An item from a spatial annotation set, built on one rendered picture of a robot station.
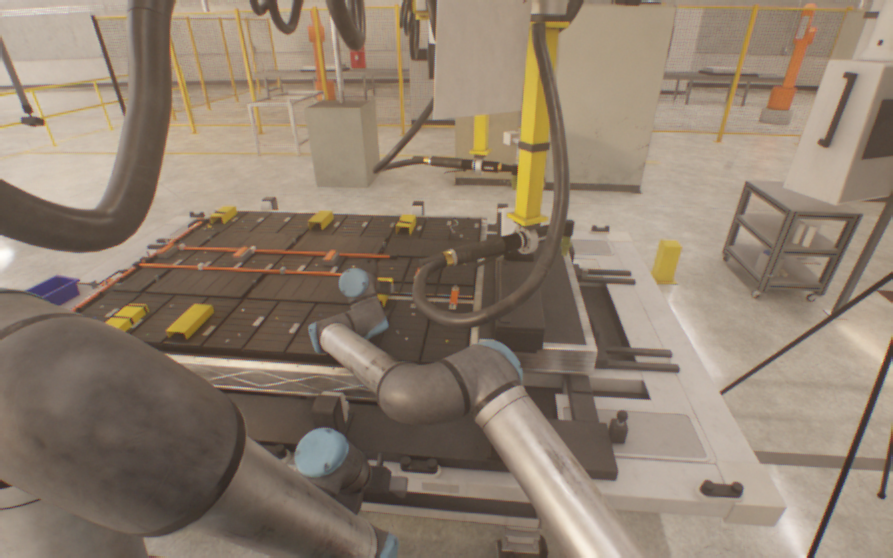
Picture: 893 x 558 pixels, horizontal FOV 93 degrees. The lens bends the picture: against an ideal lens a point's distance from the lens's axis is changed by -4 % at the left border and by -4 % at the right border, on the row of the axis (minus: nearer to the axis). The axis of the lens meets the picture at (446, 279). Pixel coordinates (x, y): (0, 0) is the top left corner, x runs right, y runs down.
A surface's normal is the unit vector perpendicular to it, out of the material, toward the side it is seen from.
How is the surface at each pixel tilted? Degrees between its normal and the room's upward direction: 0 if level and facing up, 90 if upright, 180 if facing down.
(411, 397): 55
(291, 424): 0
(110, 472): 73
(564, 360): 90
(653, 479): 0
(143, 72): 62
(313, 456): 19
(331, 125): 90
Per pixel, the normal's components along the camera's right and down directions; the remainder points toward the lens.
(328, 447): -0.14, -0.66
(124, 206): 0.65, -0.23
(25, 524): 0.44, 0.35
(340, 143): -0.11, 0.50
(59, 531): 0.70, 0.29
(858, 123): -0.95, 0.17
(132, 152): 0.21, -0.10
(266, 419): 0.00, -0.86
